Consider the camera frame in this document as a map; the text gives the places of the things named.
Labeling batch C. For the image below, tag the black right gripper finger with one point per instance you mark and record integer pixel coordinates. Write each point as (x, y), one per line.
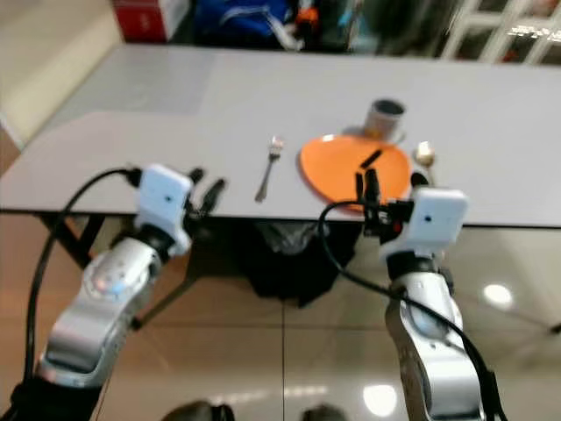
(373, 186)
(419, 183)

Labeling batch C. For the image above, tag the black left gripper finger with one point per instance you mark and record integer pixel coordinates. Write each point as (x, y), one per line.
(217, 195)
(197, 175)

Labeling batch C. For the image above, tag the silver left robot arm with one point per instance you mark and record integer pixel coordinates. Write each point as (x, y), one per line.
(105, 307)

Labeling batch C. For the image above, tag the short black stick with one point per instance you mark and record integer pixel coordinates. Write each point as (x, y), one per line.
(371, 159)

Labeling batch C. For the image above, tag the orange plate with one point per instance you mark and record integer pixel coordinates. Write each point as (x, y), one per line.
(333, 162)

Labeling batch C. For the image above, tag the silver metal fork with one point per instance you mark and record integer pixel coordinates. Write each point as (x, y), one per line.
(269, 171)

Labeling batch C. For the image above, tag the grey cup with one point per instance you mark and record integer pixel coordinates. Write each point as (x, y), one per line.
(386, 118)

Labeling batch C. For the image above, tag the black bag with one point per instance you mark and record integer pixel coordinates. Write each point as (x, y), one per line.
(289, 259)

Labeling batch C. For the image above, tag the black table leg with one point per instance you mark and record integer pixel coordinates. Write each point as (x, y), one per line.
(74, 246)

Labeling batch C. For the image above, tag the blue bag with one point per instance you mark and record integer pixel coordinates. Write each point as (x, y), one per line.
(241, 19)

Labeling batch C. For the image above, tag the red box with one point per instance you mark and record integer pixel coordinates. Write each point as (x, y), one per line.
(149, 17)

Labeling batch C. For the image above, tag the small orange object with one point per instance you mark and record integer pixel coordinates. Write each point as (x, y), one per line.
(307, 16)

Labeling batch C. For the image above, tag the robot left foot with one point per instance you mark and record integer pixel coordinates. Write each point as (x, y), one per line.
(197, 410)

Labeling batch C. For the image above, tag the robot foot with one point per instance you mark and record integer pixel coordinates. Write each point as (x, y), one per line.
(324, 413)
(197, 410)

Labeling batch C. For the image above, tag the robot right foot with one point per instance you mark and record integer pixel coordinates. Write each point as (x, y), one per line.
(324, 413)

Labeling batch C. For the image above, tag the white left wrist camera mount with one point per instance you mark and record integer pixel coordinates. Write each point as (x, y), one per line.
(165, 202)

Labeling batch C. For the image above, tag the white lattice frame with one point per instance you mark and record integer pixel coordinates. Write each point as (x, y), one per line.
(500, 31)

